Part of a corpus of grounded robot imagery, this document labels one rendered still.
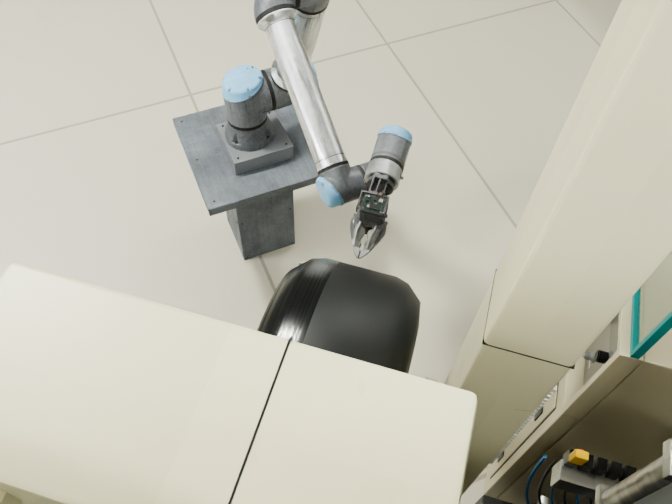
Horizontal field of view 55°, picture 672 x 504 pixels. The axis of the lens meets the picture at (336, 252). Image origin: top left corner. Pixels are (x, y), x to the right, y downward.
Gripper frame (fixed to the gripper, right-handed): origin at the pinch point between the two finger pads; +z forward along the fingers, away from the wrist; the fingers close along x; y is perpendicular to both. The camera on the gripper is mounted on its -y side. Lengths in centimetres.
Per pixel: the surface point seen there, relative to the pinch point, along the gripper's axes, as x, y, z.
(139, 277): -104, -122, -21
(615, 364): 60, 6, 13
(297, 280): -7.3, 26.6, 21.7
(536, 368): 35, 49, 34
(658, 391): 72, -1, 13
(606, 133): 27, 94, 29
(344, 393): 10, 67, 50
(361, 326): 7.3, 30.0, 28.5
